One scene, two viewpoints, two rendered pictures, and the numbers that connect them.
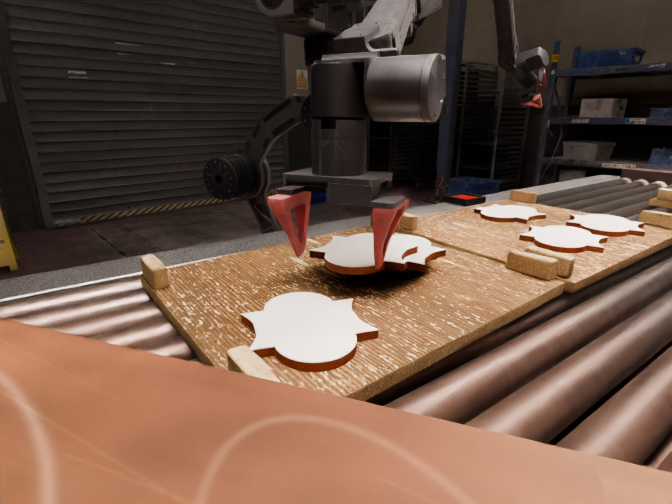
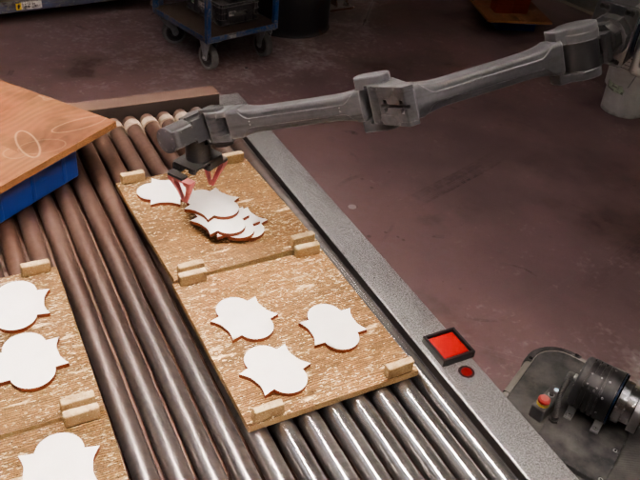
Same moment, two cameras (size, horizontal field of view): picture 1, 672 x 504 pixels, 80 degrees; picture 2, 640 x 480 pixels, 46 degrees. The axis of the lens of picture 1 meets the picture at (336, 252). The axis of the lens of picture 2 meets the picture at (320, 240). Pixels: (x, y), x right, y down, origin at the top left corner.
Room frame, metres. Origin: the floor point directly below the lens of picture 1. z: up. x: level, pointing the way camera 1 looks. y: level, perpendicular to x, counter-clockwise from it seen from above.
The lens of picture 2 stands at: (0.85, -1.46, 1.96)
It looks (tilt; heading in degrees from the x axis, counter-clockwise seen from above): 36 degrees down; 95
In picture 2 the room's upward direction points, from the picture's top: 6 degrees clockwise
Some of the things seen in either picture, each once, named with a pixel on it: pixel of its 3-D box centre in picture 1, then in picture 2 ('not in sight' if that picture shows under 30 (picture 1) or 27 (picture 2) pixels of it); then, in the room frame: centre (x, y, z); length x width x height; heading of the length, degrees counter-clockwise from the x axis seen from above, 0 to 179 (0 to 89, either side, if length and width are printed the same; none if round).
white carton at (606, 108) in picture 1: (602, 108); not in sight; (4.80, -2.99, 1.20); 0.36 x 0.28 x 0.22; 30
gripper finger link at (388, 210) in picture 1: (368, 224); (188, 182); (0.42, -0.03, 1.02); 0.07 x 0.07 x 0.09; 66
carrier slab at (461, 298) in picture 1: (346, 283); (213, 214); (0.47, -0.01, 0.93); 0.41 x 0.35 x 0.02; 127
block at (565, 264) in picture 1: (548, 261); (192, 276); (0.50, -0.28, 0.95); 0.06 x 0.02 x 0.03; 35
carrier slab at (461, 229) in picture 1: (530, 230); (290, 328); (0.72, -0.36, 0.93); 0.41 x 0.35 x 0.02; 125
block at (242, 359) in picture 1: (253, 379); (132, 177); (0.25, 0.06, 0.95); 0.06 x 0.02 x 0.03; 37
